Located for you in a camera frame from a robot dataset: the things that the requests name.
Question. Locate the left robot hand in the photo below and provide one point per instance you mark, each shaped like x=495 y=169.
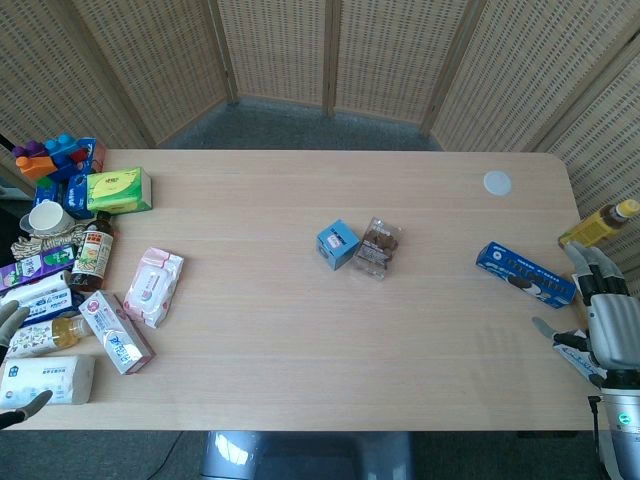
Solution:
x=11 y=325

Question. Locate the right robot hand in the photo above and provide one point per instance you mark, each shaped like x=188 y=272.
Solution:
x=609 y=330

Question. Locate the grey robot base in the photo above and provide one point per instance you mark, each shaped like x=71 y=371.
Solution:
x=305 y=456

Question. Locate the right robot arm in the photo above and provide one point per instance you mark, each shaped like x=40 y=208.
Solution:
x=622 y=425

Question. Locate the small blue cube box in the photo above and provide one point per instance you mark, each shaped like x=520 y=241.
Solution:
x=338 y=244

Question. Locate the pale yellow drink bottle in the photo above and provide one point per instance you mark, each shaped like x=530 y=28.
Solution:
x=47 y=336

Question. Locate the white blue tissue pack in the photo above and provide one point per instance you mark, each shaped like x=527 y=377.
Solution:
x=42 y=297

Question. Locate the white blue box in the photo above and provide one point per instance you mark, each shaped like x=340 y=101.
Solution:
x=580 y=361

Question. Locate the purple carton box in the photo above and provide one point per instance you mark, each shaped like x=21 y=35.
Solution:
x=35 y=264

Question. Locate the long blue cookie box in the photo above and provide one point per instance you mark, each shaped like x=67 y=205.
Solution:
x=525 y=275

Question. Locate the pink white carton box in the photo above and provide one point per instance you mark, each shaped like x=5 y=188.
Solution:
x=116 y=332

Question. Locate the yellow tea bottle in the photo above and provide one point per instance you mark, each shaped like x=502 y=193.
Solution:
x=598 y=225

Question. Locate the dark brown drink bottle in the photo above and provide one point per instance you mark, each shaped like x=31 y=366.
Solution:
x=92 y=252

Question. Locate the white paper cup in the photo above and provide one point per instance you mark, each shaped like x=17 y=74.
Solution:
x=45 y=218

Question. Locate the pink wet wipes pack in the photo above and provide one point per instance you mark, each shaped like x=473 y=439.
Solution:
x=152 y=287

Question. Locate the green tissue box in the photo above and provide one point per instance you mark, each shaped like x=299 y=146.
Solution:
x=119 y=190

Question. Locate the colourful toy building blocks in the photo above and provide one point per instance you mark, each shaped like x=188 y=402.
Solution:
x=55 y=155

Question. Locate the clear pack of brown snacks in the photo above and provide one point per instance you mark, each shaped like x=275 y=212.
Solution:
x=376 y=250

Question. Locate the folding bamboo screen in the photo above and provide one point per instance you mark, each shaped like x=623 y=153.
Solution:
x=320 y=60

